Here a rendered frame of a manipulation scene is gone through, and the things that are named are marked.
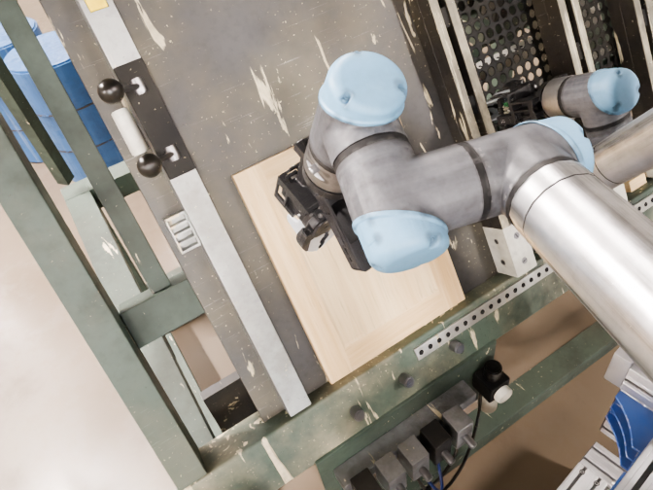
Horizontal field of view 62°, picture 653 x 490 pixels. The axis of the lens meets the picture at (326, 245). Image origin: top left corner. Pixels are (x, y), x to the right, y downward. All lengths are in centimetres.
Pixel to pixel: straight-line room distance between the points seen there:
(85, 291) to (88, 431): 151
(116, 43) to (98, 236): 99
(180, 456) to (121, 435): 128
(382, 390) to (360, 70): 84
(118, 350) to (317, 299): 39
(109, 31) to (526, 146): 72
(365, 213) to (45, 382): 234
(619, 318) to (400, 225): 17
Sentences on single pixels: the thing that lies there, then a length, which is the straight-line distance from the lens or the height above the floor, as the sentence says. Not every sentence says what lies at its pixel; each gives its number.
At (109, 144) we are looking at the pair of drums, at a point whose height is 24.
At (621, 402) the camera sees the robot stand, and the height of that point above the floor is 90.
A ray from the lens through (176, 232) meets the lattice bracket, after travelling 103.
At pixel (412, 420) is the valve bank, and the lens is 131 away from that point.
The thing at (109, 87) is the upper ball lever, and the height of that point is 156.
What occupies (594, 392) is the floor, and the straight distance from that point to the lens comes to 228.
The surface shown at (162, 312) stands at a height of 112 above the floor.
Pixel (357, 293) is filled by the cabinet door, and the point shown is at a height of 102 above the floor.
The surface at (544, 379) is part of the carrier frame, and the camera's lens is 205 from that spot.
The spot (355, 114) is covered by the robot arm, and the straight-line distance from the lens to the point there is 48.
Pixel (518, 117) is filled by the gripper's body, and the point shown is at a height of 127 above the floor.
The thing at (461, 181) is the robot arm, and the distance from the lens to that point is 48.
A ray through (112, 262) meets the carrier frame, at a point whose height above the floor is 79.
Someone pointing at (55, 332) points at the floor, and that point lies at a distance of 286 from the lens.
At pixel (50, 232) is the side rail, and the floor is 137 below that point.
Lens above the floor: 192
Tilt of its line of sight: 45 degrees down
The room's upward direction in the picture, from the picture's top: 11 degrees counter-clockwise
